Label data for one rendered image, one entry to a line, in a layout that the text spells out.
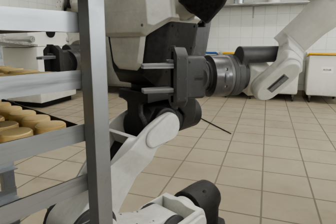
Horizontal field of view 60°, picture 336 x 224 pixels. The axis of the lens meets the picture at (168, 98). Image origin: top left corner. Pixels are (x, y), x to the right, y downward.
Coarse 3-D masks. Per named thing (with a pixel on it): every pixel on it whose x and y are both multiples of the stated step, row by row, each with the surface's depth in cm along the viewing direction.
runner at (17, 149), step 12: (48, 132) 44; (60, 132) 46; (72, 132) 47; (84, 132) 49; (0, 144) 39; (12, 144) 40; (24, 144) 42; (36, 144) 43; (48, 144) 44; (60, 144) 46; (0, 156) 39; (12, 156) 41; (24, 156) 42
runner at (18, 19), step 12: (0, 12) 37; (12, 12) 38; (24, 12) 39; (36, 12) 41; (48, 12) 42; (60, 12) 43; (72, 12) 45; (0, 24) 37; (12, 24) 39; (24, 24) 40; (36, 24) 41; (48, 24) 42; (60, 24) 43; (72, 24) 45
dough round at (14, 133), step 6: (0, 132) 45; (6, 132) 45; (12, 132) 45; (18, 132) 45; (24, 132) 45; (30, 132) 46; (0, 138) 44; (6, 138) 44; (12, 138) 44; (18, 138) 44
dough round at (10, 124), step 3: (6, 120) 52; (9, 120) 52; (0, 123) 50; (3, 123) 50; (6, 123) 50; (9, 123) 50; (12, 123) 50; (15, 123) 50; (0, 126) 48; (3, 126) 48; (6, 126) 48; (9, 126) 49; (12, 126) 49; (15, 126) 50; (18, 126) 51; (0, 129) 48; (3, 129) 48
